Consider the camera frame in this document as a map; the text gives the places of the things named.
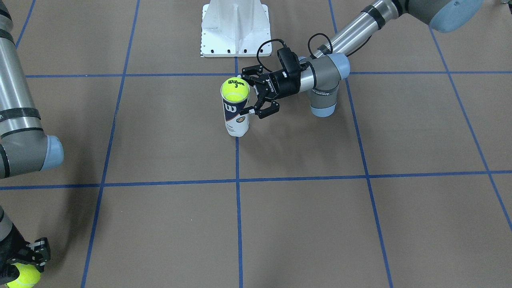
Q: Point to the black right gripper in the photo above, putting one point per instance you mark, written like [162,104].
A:
[33,252]

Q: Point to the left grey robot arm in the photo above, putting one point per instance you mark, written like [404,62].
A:
[320,73]

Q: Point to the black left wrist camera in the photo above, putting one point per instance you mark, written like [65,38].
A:
[290,63]

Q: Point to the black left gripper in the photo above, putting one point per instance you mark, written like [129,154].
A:
[283,86]

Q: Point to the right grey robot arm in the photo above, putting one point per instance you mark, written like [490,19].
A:
[25,148]

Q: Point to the yellow Wilson tennis ball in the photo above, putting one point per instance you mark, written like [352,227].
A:
[235,90]

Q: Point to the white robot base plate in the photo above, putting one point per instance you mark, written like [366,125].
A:
[235,28]

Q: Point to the clear tennis ball can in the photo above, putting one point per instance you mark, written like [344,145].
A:
[236,124]

